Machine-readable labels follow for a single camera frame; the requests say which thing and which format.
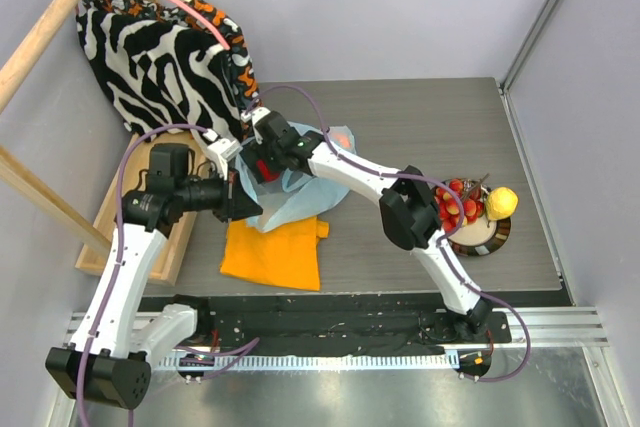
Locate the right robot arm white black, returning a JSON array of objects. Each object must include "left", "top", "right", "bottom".
[{"left": 241, "top": 107, "right": 493, "bottom": 342}]

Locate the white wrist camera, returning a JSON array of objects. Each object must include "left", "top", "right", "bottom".
[
  {"left": 203, "top": 129, "right": 242, "bottom": 179},
  {"left": 241, "top": 106, "right": 271, "bottom": 144}
]

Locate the round plate with dark rim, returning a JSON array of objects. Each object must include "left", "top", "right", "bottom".
[{"left": 439, "top": 181, "right": 513, "bottom": 258}]

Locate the aluminium rail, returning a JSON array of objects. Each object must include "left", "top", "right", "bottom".
[{"left": 91, "top": 296, "right": 608, "bottom": 368}]

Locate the fake yellow lemon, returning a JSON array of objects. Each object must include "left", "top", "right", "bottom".
[{"left": 485, "top": 187, "right": 519, "bottom": 221}]

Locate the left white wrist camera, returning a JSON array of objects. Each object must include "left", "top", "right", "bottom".
[{"left": 203, "top": 129, "right": 242, "bottom": 179}]

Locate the fake lychee bunch red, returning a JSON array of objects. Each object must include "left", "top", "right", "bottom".
[{"left": 432, "top": 175, "right": 489, "bottom": 234}]

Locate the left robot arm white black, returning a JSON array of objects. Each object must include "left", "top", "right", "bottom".
[{"left": 45, "top": 143, "right": 262, "bottom": 411}]

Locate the light blue printed plastic bag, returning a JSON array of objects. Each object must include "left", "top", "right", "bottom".
[{"left": 234, "top": 137, "right": 349, "bottom": 233}]

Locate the orange folded cloth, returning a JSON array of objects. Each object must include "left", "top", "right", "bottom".
[{"left": 220, "top": 217, "right": 330, "bottom": 292}]

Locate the fake red apple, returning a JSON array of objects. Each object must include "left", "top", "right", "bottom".
[{"left": 256, "top": 160, "right": 280, "bottom": 183}]

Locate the wooden rack frame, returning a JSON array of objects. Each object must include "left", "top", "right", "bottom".
[{"left": 0, "top": 0, "right": 209, "bottom": 286}]

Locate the fake orange fruit in bag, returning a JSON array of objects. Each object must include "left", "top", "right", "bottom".
[{"left": 330, "top": 132, "right": 351, "bottom": 149}]

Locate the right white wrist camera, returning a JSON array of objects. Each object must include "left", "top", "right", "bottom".
[{"left": 241, "top": 106, "right": 271, "bottom": 144}]

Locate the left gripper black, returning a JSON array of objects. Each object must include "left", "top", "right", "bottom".
[{"left": 176, "top": 164, "right": 263, "bottom": 223}]

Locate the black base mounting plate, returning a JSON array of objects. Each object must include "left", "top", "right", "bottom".
[{"left": 137, "top": 294, "right": 514, "bottom": 351}]

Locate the zebra pattern fabric bag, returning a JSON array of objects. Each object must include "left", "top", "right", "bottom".
[{"left": 76, "top": 0, "right": 259, "bottom": 141}]

